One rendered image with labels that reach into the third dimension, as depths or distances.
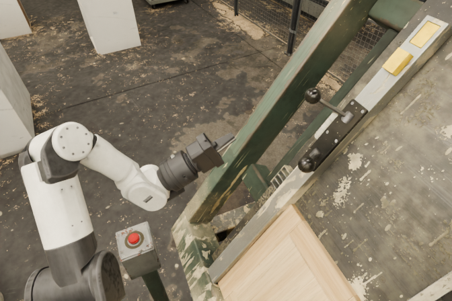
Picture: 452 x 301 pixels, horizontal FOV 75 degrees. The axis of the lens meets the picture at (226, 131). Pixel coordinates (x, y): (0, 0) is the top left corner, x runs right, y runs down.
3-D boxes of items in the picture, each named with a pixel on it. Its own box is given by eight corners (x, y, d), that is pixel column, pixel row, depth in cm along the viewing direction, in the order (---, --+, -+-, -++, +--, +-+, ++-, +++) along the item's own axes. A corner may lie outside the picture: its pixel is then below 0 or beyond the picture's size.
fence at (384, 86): (216, 268, 103) (207, 269, 100) (433, 22, 63) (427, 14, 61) (221, 281, 99) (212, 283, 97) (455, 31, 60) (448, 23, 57)
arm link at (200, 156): (198, 122, 77) (159, 147, 77) (210, 147, 70) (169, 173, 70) (216, 147, 86) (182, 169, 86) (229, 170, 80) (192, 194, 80)
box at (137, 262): (126, 252, 120) (114, 231, 107) (155, 242, 123) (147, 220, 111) (131, 281, 112) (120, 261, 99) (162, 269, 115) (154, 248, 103)
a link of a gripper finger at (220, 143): (236, 139, 77) (216, 152, 77) (231, 132, 79) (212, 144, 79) (234, 136, 76) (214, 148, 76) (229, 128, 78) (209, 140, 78)
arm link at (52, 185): (-2, 142, 58) (29, 249, 58) (27, 127, 51) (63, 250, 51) (56, 132, 67) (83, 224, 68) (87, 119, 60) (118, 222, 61)
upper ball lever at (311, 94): (343, 122, 72) (299, 95, 69) (354, 110, 70) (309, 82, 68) (348, 129, 69) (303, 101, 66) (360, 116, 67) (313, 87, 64)
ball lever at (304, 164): (306, 153, 76) (292, 166, 65) (315, 142, 75) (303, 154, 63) (317, 162, 75) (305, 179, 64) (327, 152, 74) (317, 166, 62)
